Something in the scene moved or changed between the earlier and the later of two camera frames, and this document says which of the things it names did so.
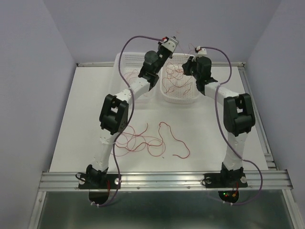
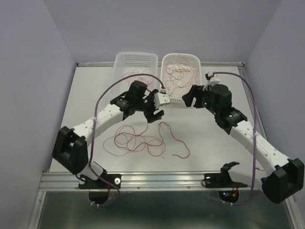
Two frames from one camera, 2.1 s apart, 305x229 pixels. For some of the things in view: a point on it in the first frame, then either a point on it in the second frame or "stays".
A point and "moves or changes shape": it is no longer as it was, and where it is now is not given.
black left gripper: (160, 46) -> (157, 116)
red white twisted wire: (177, 33) -> (183, 70)
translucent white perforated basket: (131, 64) stays
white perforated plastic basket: (176, 88) stays
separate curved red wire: (172, 134) stays
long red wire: (176, 78) moves or changes shape
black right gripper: (187, 64) -> (188, 97)
